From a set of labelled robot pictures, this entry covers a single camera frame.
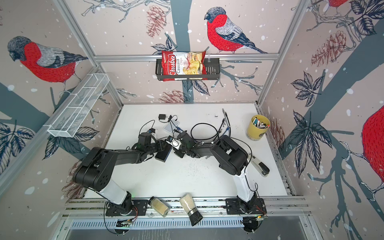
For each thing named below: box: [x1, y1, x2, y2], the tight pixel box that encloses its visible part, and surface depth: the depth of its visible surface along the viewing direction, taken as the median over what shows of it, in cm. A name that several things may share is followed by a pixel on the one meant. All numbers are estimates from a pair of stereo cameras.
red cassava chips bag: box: [161, 51, 208, 82], surface depth 90 cm
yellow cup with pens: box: [246, 114, 271, 141], surface depth 94 cm
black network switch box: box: [155, 141, 173, 163], surface depth 91 cm
